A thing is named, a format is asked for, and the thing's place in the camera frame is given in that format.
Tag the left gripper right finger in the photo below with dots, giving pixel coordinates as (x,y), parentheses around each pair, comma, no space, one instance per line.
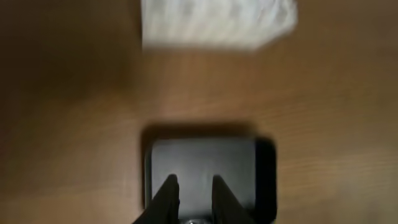
(225,205)

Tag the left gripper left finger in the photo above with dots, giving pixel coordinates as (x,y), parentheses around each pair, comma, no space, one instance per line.
(164,202)

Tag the black tray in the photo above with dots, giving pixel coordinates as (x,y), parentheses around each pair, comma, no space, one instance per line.
(202,161)

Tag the white test tube rack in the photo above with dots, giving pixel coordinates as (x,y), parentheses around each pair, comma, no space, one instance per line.
(217,21)

